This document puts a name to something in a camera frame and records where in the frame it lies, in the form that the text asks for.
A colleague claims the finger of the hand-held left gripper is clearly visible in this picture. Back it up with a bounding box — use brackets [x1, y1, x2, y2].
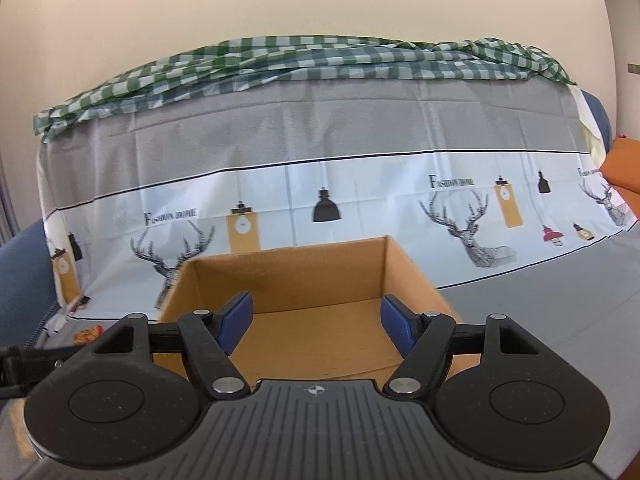
[0, 344, 67, 402]

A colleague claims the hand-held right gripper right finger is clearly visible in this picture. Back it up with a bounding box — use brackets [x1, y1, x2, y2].
[379, 295, 544, 402]

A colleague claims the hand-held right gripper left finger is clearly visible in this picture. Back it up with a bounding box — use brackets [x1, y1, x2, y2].
[92, 290, 252, 401]

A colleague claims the brown cardboard box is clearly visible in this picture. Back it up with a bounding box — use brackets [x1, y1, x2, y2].
[155, 235, 464, 382]

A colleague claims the grey curtain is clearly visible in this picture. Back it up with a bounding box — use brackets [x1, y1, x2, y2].
[0, 155, 19, 247]

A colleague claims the deer print sofa cover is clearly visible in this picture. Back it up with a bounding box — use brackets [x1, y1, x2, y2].
[35, 77, 640, 480]

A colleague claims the green checkered cloth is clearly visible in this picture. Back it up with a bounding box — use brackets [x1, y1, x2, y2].
[32, 35, 579, 144]

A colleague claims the orange cushion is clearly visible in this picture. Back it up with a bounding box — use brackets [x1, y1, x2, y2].
[599, 137, 640, 234]

